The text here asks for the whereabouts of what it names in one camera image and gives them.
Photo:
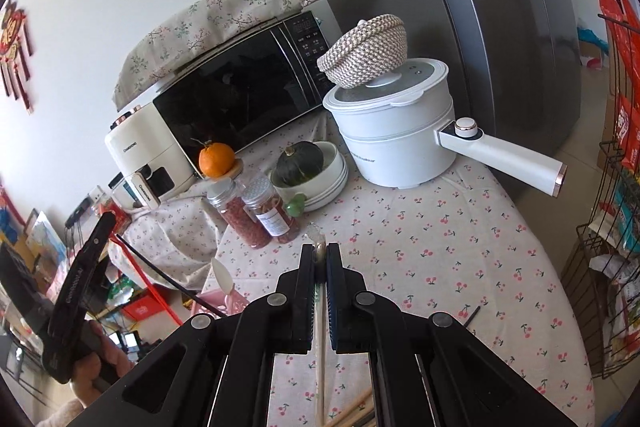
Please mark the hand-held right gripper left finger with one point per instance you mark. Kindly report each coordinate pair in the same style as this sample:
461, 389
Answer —
305, 297

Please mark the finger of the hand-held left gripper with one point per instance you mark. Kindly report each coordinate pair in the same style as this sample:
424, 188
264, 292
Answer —
97, 239

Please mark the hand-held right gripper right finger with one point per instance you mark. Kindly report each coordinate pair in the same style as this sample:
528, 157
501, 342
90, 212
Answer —
334, 307

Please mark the black chopstick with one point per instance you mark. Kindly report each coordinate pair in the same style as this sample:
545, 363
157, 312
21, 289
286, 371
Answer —
165, 274
471, 316

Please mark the pink perforated utensil holder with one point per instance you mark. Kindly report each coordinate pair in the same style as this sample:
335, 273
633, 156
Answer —
222, 304

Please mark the person's left hand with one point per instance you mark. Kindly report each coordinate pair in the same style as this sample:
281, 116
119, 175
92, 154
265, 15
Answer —
116, 359

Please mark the glass container black lid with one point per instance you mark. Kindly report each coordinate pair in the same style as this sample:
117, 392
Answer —
120, 194

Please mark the red cardboard box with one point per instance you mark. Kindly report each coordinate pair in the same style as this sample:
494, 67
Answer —
145, 308

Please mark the white plastic spoon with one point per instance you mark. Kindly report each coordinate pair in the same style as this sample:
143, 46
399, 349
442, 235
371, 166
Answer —
223, 279

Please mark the labelled jar dried berries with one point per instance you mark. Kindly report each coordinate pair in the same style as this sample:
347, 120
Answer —
272, 214

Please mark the white air fryer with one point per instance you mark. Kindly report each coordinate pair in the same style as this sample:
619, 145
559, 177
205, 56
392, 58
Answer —
145, 147

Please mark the clear jar red berries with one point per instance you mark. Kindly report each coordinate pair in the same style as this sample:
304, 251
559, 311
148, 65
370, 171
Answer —
235, 217

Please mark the cherry print tablecloth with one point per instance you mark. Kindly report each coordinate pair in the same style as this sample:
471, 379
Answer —
425, 232

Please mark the dark green pumpkin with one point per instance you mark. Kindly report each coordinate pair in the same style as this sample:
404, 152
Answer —
300, 164

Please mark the orange fruit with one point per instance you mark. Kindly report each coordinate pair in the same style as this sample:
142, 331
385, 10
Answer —
216, 159

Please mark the white electric pot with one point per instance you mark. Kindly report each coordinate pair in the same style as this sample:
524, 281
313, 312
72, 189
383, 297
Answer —
400, 137

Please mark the black microwave oven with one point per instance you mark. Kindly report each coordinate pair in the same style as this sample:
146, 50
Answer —
235, 102

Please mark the floral beige cloth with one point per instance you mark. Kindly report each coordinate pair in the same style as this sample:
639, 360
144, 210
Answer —
210, 22

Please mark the pile of paper packets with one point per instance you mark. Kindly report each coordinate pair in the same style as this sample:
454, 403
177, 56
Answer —
617, 297

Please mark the grey refrigerator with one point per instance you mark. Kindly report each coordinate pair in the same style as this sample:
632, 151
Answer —
475, 7

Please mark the red plastic bag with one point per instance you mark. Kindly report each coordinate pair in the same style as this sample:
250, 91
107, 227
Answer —
617, 37

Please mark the red wall knot decoration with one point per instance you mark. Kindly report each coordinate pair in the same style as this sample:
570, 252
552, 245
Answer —
15, 47

